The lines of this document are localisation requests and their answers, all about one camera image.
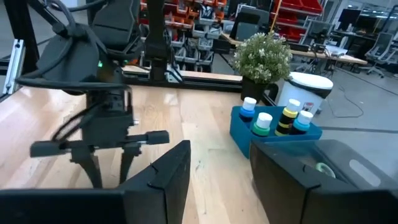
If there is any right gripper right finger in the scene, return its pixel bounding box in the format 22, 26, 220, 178
249, 139, 358, 224

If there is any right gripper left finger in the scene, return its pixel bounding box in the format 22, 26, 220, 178
118, 139, 192, 224

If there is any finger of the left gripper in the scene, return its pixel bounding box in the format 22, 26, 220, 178
70, 146, 103, 189
119, 146, 142, 184

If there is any green paint bottle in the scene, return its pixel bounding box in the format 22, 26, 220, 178
251, 112, 274, 137

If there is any blue paint bottle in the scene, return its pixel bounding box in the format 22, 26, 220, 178
289, 110, 314, 135
238, 96, 257, 123

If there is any yellow paint bottle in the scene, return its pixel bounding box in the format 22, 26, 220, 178
274, 98, 302, 137

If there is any teal bottle holder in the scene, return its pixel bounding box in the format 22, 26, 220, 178
229, 105, 323, 159

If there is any grey plastic bin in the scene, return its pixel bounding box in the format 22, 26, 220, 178
264, 139, 398, 191

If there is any white trash can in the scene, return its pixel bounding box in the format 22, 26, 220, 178
277, 72, 334, 116

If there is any black plant pot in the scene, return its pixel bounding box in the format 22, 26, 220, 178
241, 76, 279, 103

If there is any shelf with orange bins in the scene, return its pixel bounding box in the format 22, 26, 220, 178
138, 0, 228, 73

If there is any artificial green plant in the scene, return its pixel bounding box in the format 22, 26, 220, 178
233, 30, 293, 84

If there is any long wooden desk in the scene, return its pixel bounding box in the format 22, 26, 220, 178
221, 32, 368, 67

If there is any black office chair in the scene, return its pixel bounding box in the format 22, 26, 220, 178
229, 6, 271, 42

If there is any red storage rack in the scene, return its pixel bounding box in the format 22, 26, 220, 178
273, 0, 324, 43

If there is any grey office chair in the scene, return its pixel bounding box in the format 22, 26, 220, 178
364, 32, 397, 78

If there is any black aluminium rig frame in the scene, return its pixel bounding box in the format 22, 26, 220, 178
0, 0, 280, 106

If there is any silver aluminium post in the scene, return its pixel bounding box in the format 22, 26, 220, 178
2, 39, 25, 95

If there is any thin black floor cable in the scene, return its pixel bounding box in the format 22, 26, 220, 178
325, 85, 365, 119

